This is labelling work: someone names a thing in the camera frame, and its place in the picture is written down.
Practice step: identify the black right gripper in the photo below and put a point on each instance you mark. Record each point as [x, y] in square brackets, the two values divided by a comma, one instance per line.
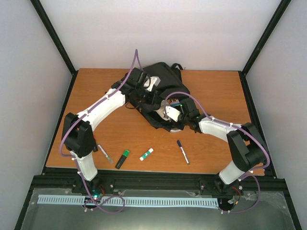
[181, 127]

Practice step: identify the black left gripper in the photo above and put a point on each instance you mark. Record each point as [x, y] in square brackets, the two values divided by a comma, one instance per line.
[152, 101]

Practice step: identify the black student backpack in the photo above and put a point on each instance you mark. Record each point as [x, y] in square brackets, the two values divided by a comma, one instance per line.
[171, 81]

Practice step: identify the dog picture book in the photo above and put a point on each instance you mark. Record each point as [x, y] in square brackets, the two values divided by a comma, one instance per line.
[174, 102]

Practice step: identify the beige pencil case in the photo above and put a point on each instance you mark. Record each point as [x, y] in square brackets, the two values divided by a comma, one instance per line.
[162, 110]

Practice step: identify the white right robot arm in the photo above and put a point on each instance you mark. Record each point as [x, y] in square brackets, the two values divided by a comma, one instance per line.
[247, 148]

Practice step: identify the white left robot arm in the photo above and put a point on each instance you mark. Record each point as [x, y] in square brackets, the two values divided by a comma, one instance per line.
[78, 140]

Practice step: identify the blue whiteboard marker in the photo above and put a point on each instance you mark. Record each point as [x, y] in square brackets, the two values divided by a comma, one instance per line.
[183, 152]

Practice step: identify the white glue stick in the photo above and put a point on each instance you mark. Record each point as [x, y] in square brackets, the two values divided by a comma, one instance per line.
[146, 154]

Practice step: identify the green highlighter marker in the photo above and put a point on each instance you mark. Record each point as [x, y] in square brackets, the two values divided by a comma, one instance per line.
[122, 159]

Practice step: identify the silver pen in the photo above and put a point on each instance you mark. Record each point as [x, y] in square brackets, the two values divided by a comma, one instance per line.
[105, 154]

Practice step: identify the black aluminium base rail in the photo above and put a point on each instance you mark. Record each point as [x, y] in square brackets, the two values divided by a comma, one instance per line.
[110, 182]

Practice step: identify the left black frame post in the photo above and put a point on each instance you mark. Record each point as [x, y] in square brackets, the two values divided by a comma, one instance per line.
[42, 14]

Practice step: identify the black frame post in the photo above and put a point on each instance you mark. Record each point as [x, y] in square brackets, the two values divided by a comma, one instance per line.
[277, 15]
[42, 14]

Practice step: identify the light blue cable duct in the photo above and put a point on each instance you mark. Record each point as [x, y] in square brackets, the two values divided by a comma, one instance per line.
[129, 201]

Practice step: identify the right black frame post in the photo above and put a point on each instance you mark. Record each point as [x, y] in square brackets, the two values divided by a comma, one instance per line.
[277, 15]

